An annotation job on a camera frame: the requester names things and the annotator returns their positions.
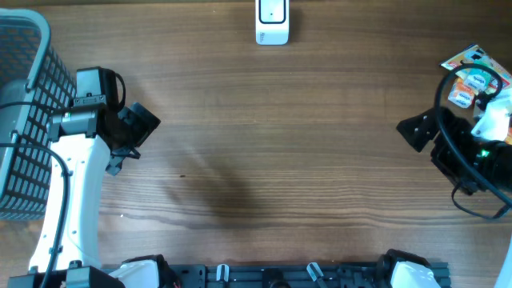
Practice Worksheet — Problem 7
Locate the small teal box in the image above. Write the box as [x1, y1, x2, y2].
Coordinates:
[463, 68, 491, 92]

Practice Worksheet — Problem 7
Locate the blue yellow snack bag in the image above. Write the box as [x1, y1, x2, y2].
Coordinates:
[440, 44, 511, 94]

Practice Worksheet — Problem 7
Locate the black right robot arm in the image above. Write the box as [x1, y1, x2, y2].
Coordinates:
[377, 107, 511, 287]

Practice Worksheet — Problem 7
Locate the white barcode scanner box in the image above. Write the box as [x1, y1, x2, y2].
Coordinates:
[254, 0, 290, 46]

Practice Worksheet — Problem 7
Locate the grey plastic shopping basket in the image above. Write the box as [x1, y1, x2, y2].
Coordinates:
[1, 9, 76, 220]

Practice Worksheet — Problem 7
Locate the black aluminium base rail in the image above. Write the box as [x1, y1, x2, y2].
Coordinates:
[102, 259, 452, 288]

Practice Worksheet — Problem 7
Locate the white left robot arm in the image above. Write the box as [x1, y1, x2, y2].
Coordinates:
[8, 67, 182, 287]

